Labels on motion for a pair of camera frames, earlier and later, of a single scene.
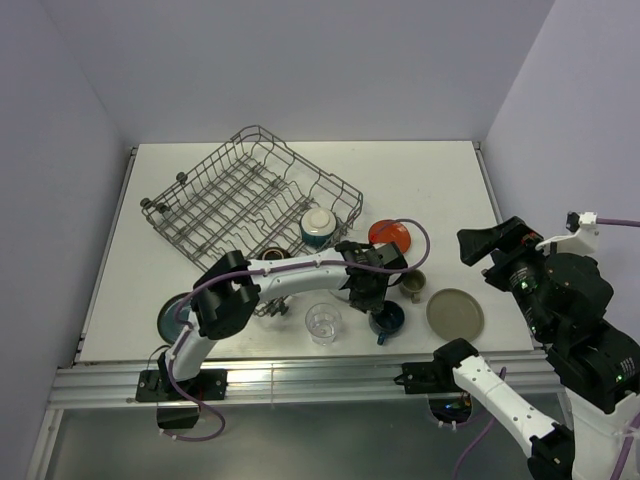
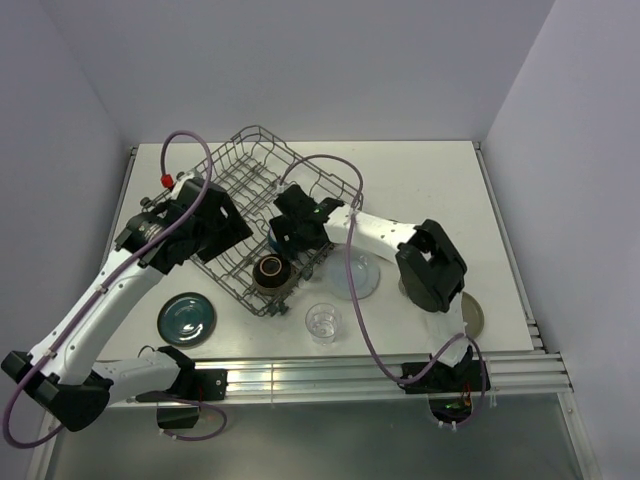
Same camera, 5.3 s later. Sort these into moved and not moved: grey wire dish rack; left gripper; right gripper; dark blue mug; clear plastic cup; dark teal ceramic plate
Moved: right gripper; dark blue mug; left gripper
Not moved: grey wire dish rack; clear plastic cup; dark teal ceramic plate
